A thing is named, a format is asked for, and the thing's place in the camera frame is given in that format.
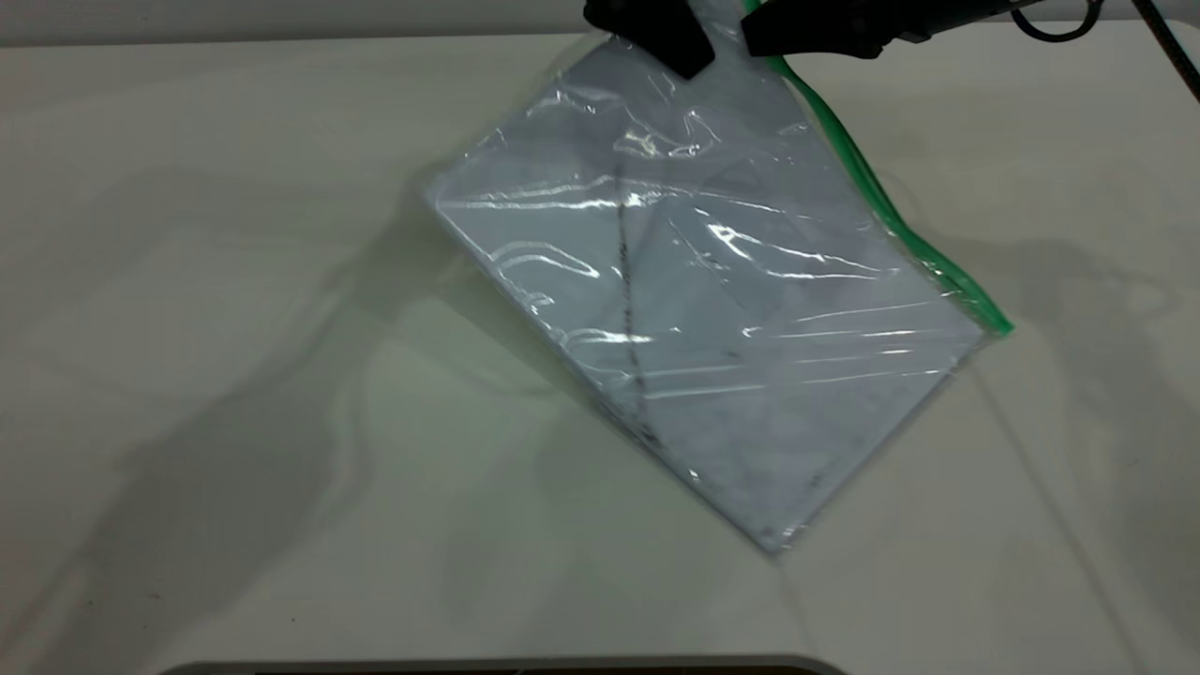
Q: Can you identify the black straight cable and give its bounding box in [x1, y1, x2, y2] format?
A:
[1132, 0, 1200, 102]

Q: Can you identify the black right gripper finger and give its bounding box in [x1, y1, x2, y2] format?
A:
[583, 0, 716, 79]

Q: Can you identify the black looped cable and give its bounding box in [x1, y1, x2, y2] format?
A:
[1011, 0, 1109, 44]

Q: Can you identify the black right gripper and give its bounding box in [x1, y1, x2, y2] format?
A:
[741, 0, 1043, 60]

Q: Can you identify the clear bag with green zipper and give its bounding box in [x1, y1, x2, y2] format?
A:
[422, 0, 1016, 556]

